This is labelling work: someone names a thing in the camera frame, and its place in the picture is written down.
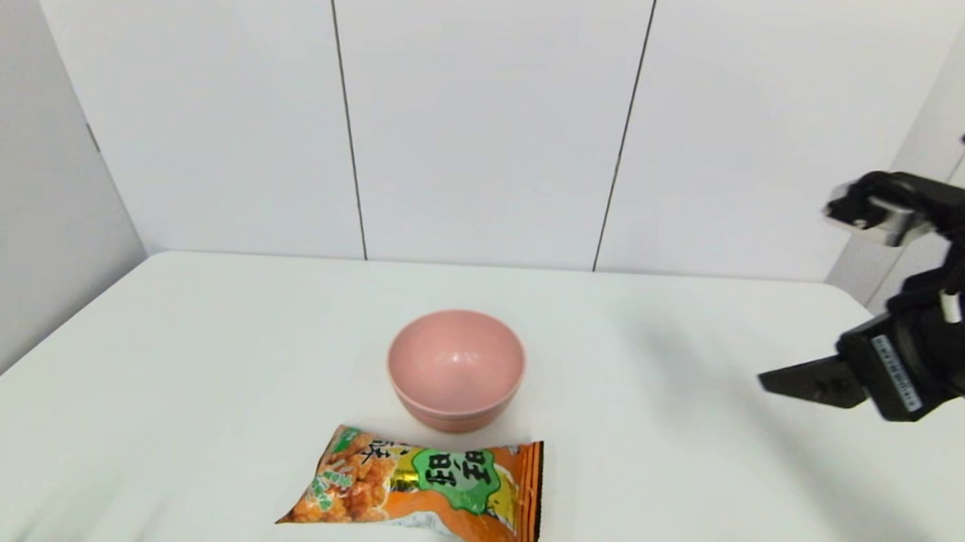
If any orange cookie snack packet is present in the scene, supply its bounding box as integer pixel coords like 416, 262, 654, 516
274, 422, 547, 542

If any pink plastic bowl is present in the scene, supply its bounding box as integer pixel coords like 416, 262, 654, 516
384, 305, 529, 437

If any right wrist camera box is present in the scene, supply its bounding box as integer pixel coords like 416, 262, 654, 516
821, 167, 965, 252

